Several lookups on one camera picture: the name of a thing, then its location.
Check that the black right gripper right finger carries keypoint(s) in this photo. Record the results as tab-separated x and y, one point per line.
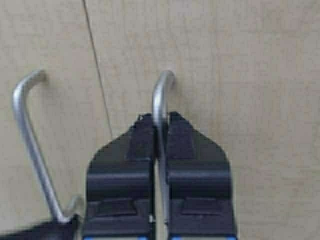
200	183

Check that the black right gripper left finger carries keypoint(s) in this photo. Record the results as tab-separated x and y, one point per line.
120	186

